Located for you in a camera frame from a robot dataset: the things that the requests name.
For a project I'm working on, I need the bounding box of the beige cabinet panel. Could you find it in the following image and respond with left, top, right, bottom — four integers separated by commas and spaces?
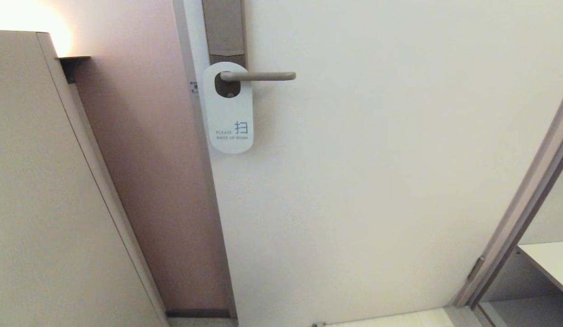
0, 30, 168, 327

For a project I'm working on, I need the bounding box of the beige lever door handle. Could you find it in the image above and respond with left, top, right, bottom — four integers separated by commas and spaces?
220, 71, 297, 83

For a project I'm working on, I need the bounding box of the grey-brown door lock plate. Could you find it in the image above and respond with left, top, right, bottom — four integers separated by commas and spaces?
202, 0, 247, 99

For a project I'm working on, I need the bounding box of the white room door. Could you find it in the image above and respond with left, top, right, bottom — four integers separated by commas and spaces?
184, 0, 563, 327

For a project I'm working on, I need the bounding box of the dark wall baseboard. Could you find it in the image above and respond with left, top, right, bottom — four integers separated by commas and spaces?
166, 309, 231, 317

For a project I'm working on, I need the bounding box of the dark wall lamp shelf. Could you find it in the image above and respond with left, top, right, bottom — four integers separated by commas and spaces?
57, 56, 90, 84

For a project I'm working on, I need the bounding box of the white door hanger sign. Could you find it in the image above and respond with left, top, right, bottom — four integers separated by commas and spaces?
202, 62, 254, 154

